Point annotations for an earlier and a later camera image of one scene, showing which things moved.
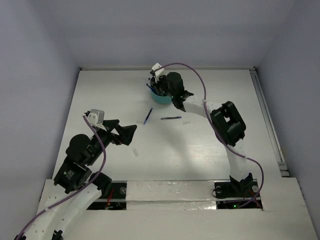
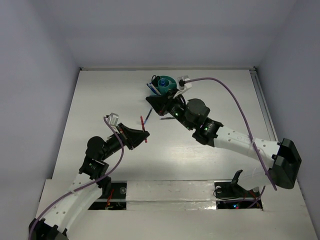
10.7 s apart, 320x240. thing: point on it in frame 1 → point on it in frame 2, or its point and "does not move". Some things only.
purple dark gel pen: (179, 117) does not move
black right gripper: (162, 78) → (162, 103)
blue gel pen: (147, 116) does not move
